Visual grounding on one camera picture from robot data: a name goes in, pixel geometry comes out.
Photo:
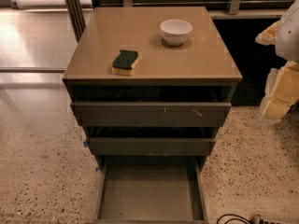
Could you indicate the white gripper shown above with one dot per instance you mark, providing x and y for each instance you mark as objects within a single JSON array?
[{"x": 289, "y": 38}]

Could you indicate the green yellow sponge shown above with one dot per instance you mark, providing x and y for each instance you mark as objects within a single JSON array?
[{"x": 125, "y": 63}]

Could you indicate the brown drawer cabinet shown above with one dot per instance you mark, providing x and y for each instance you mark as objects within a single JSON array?
[{"x": 201, "y": 70}]

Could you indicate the top drawer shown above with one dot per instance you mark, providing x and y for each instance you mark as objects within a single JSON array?
[{"x": 150, "y": 114}]

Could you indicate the open bottom drawer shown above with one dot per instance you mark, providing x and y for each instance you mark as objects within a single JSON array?
[{"x": 150, "y": 190}]

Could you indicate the middle drawer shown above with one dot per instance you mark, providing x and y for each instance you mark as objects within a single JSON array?
[{"x": 151, "y": 146}]

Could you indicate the white bowl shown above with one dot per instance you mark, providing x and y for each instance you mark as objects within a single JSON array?
[{"x": 175, "y": 32}]

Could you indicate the grey power strip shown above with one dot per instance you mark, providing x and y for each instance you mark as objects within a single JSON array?
[{"x": 257, "y": 219}]

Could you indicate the blue tape piece upper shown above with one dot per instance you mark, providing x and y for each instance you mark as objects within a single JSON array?
[{"x": 85, "y": 144}]

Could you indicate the blue tape piece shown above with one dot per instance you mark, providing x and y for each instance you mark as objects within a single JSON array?
[
  {"x": 97, "y": 169},
  {"x": 85, "y": 144}
]

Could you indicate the blue tape piece lower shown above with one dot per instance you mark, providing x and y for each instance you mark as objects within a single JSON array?
[{"x": 97, "y": 169}]

